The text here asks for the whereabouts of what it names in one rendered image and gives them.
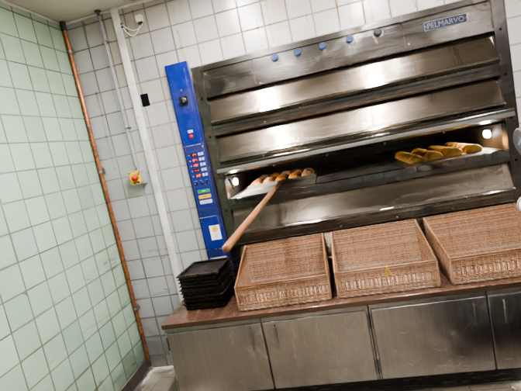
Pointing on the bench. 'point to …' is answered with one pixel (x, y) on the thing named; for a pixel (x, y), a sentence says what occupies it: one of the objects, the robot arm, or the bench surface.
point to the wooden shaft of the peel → (249, 220)
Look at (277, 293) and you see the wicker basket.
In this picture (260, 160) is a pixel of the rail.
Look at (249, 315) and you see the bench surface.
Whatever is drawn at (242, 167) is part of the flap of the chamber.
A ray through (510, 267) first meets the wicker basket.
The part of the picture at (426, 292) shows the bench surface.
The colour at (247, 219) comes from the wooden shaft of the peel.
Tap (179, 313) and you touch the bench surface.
